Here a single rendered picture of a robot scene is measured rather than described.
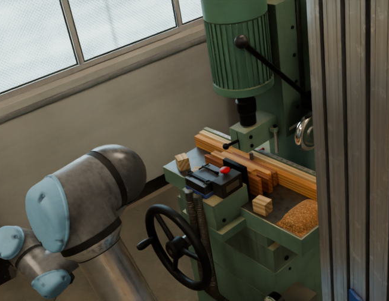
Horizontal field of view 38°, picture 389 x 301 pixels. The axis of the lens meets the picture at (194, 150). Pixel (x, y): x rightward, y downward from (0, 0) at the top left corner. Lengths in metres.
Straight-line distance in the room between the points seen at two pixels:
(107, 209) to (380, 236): 0.46
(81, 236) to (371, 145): 0.50
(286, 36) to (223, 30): 0.22
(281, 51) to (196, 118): 1.79
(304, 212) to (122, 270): 0.70
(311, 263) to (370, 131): 1.21
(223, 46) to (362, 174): 0.89
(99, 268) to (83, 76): 2.02
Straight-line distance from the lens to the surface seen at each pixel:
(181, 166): 1.85
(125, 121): 3.11
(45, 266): 1.33
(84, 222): 0.95
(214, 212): 1.59
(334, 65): 0.69
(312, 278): 1.88
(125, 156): 1.00
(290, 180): 1.69
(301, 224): 1.54
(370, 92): 0.64
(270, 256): 1.67
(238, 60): 1.54
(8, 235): 1.35
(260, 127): 1.71
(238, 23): 1.51
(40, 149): 2.94
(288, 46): 1.66
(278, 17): 1.61
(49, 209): 0.93
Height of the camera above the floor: 1.89
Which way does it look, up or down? 30 degrees down
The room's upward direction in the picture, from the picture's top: 10 degrees counter-clockwise
